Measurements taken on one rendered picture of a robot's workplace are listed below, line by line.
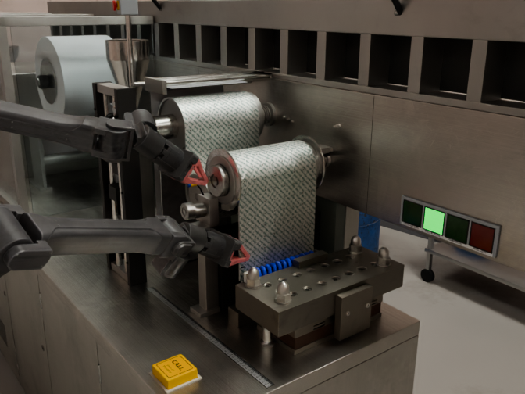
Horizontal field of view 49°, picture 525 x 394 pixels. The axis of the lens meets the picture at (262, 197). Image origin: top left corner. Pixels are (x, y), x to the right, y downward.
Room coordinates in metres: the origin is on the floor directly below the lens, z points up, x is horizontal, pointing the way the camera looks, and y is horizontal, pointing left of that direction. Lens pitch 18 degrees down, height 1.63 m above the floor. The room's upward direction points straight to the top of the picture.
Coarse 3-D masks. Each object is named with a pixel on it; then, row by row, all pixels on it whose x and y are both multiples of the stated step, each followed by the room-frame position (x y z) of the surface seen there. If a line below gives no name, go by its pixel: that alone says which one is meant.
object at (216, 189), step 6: (210, 168) 1.30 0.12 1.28; (216, 168) 1.28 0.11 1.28; (222, 168) 1.28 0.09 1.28; (210, 174) 1.30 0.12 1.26; (216, 174) 1.28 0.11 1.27; (222, 174) 1.26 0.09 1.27; (228, 174) 1.27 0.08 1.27; (216, 180) 1.28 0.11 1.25; (222, 180) 1.26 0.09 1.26; (228, 180) 1.27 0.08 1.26; (210, 186) 1.30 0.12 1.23; (216, 186) 1.29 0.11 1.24; (222, 186) 1.26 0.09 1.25; (228, 186) 1.27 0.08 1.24; (216, 192) 1.28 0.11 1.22; (222, 192) 1.26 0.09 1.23; (228, 192) 1.27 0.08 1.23
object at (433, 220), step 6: (426, 210) 1.23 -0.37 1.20; (432, 210) 1.21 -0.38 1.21; (426, 216) 1.23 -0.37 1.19; (432, 216) 1.21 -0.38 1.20; (438, 216) 1.20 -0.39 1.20; (426, 222) 1.22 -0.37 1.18; (432, 222) 1.21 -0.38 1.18; (438, 222) 1.20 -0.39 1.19; (426, 228) 1.22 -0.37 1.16; (432, 228) 1.21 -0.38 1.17; (438, 228) 1.20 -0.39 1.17
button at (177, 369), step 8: (168, 360) 1.05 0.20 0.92; (176, 360) 1.05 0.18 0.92; (184, 360) 1.05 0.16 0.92; (152, 368) 1.04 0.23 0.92; (160, 368) 1.03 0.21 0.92; (168, 368) 1.03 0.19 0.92; (176, 368) 1.03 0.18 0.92; (184, 368) 1.03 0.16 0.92; (192, 368) 1.03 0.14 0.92; (160, 376) 1.01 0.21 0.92; (168, 376) 1.00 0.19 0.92; (176, 376) 1.00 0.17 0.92; (184, 376) 1.01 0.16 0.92; (192, 376) 1.02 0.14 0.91; (168, 384) 0.99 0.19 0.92; (176, 384) 1.00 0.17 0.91
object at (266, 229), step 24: (312, 192) 1.39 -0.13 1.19; (240, 216) 1.25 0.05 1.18; (264, 216) 1.30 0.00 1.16; (288, 216) 1.34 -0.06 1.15; (312, 216) 1.39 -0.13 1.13; (240, 240) 1.25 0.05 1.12; (264, 240) 1.30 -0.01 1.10; (288, 240) 1.34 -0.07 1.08; (312, 240) 1.39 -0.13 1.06; (240, 264) 1.25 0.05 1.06; (264, 264) 1.30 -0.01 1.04
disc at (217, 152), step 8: (216, 152) 1.32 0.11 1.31; (224, 152) 1.29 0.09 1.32; (208, 160) 1.35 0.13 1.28; (232, 160) 1.26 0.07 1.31; (208, 168) 1.35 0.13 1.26; (232, 168) 1.26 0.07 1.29; (240, 176) 1.25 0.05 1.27; (240, 184) 1.24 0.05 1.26; (240, 192) 1.24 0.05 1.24; (232, 200) 1.26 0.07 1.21; (224, 208) 1.29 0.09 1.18; (232, 208) 1.27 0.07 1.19
